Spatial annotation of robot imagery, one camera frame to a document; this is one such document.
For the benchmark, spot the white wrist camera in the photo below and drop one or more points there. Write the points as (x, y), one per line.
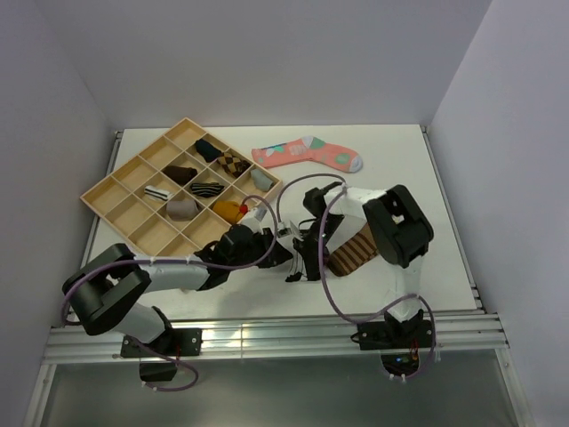
(253, 219)
(288, 229)

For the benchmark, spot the aluminium front rail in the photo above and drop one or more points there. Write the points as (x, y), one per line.
(274, 338)

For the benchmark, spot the brown argyle rolled sock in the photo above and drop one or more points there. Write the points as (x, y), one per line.
(232, 165)

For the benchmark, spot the pink patterned sock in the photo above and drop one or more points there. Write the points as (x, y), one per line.
(309, 149)

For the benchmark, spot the mustard rolled sock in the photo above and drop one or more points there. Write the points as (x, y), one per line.
(230, 211)

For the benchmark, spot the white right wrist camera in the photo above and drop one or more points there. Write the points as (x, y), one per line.
(288, 229)

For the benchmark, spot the dark navy rolled sock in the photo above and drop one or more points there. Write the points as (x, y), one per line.
(207, 151)

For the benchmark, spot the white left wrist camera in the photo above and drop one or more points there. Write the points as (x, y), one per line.
(253, 219)

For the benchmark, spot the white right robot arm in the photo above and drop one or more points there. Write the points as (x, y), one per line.
(399, 230)

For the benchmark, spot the dark brown rolled sock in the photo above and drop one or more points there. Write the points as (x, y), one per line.
(181, 175)

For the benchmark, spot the white black rolled sock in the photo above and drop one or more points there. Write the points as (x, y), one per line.
(156, 193)

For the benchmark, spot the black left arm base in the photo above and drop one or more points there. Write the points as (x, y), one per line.
(173, 343)

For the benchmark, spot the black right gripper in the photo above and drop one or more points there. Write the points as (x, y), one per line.
(310, 253)

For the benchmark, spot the white black striped sock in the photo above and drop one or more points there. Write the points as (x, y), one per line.
(299, 272)

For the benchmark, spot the beige grey rolled sock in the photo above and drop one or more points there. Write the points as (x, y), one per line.
(182, 210)

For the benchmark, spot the wooden compartment tray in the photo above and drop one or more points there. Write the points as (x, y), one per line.
(142, 222)

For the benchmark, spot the brown striped sock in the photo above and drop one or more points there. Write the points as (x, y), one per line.
(353, 254)

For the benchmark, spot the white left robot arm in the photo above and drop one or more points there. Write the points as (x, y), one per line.
(104, 294)

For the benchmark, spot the black striped rolled sock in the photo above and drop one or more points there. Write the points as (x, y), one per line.
(206, 189)

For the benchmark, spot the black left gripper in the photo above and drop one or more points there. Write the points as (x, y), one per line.
(278, 254)

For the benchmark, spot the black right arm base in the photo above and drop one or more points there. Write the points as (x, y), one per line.
(407, 337)

